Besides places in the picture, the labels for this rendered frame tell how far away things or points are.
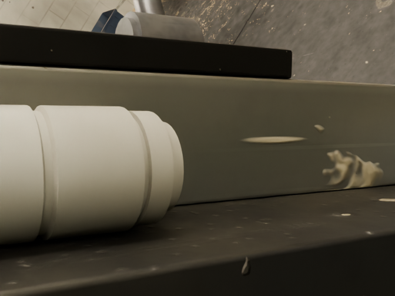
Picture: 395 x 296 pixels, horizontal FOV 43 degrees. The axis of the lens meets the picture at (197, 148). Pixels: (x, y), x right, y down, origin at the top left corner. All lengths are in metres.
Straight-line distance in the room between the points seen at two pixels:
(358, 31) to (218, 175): 2.46
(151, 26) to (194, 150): 0.04
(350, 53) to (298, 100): 2.36
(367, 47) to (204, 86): 2.34
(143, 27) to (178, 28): 0.01
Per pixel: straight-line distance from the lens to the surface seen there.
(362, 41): 2.54
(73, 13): 5.90
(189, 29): 0.17
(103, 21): 5.32
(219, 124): 0.16
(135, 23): 0.17
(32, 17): 5.83
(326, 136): 0.19
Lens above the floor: 1.45
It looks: 28 degrees down
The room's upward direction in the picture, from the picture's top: 57 degrees counter-clockwise
